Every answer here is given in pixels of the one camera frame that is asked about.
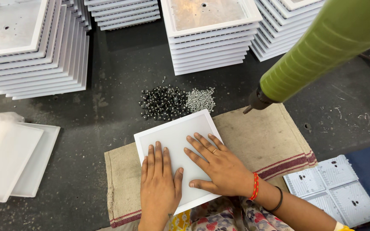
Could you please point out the translucent white diffuser sheet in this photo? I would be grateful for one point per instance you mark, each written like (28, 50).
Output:
(40, 160)
(5, 160)

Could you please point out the pile of silver screws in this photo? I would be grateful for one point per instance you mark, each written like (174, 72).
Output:
(200, 100)

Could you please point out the green electric screwdriver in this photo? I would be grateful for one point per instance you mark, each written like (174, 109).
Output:
(320, 48)

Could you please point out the clear plastic bag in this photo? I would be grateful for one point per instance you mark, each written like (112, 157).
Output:
(2, 116)

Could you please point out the black wrist band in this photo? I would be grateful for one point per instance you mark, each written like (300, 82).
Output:
(278, 200)

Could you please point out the person's left hand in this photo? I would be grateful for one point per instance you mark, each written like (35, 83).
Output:
(159, 192)

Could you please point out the white ribbed back plate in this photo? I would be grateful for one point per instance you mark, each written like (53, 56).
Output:
(332, 192)

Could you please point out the tall stack of white frames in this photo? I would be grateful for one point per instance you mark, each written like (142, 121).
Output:
(27, 57)

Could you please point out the floral patterned clothing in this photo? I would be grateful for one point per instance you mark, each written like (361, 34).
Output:
(230, 216)

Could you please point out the person's right hand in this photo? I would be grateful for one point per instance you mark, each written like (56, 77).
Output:
(226, 175)

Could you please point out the pile of black small parts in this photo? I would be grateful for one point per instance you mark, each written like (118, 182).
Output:
(164, 103)

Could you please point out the beige burlap cloth red stripes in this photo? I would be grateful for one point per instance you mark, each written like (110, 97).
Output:
(262, 141)

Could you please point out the white square light panel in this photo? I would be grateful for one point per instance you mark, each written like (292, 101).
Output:
(172, 138)

